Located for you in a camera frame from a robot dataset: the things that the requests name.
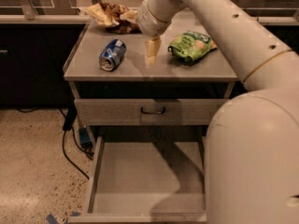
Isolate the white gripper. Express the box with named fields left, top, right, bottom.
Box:
left=137, top=0, right=185, bottom=67

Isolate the blue pepsi can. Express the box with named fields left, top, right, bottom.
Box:
left=99, top=39, right=126, bottom=72

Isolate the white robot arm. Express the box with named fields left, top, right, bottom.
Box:
left=138, top=0, right=299, bottom=224

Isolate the grey drawer cabinet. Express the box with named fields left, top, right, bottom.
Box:
left=64, top=9, right=238, bottom=142

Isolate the closed grey top drawer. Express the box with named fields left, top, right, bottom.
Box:
left=75, top=99, right=226, bottom=126

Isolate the open grey middle drawer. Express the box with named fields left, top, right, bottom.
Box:
left=69, top=138, right=206, bottom=224

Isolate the green chip bag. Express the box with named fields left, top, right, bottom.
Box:
left=168, top=31, right=217, bottom=62

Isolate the brown yellow chip bag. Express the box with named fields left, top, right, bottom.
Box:
left=85, top=3, right=140, bottom=35

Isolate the blue power adapter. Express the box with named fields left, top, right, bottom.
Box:
left=78, top=128, right=93, bottom=148

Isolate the blue tape on floor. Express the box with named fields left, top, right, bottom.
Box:
left=45, top=211, right=81, bottom=224

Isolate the black drawer handle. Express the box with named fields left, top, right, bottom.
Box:
left=140, top=106, right=166, bottom=115

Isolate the black floor cable left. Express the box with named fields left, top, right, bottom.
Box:
left=16, top=106, right=95, bottom=180

